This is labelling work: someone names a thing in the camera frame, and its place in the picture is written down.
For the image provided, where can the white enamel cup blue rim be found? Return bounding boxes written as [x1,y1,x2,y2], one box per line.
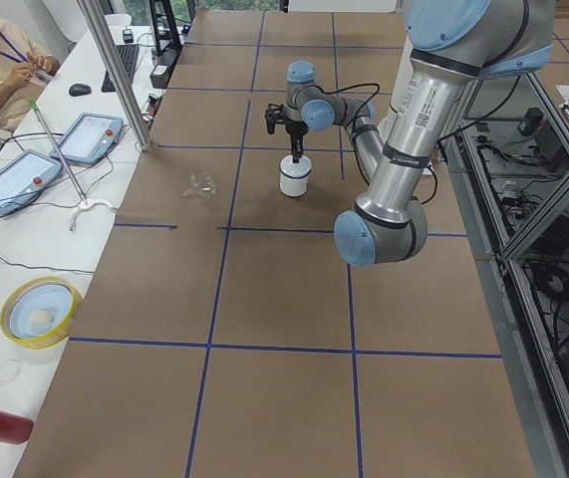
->
[279,171,310,198]

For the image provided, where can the near blue teach pendant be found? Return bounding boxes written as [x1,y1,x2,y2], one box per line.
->
[0,149,63,215]

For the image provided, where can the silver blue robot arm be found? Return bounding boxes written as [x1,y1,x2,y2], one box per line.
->
[283,1,556,266]

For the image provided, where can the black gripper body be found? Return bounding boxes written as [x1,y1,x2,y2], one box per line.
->
[283,118,309,145]

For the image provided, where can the black computer mouse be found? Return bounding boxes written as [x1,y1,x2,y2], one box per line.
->
[68,83,92,98]

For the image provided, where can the light blue plate with bun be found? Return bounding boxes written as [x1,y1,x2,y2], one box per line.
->
[9,284,73,340]

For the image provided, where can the black keyboard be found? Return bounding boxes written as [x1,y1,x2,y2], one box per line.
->
[101,44,140,93]

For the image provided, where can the black power adapter box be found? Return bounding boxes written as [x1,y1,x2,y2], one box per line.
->
[149,48,181,90]

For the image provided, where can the blue teach pendant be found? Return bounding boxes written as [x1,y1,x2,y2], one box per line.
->
[0,149,63,215]
[57,113,124,165]

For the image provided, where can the metal reacher grabber stick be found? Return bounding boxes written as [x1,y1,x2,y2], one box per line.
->
[27,98,116,233]

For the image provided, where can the white round cup lid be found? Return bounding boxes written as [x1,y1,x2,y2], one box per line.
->
[279,155,312,179]

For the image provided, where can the aluminium frame post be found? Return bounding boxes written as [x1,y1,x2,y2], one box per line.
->
[77,0,150,151]

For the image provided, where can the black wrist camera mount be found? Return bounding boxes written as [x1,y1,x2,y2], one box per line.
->
[264,104,285,135]

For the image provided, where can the far blue teach pendant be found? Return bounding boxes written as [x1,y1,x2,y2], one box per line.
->
[57,113,124,165]

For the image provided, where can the yellow tape roll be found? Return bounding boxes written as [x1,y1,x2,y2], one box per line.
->
[0,276,83,350]

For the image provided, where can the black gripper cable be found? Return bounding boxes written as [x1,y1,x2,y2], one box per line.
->
[321,83,382,120]

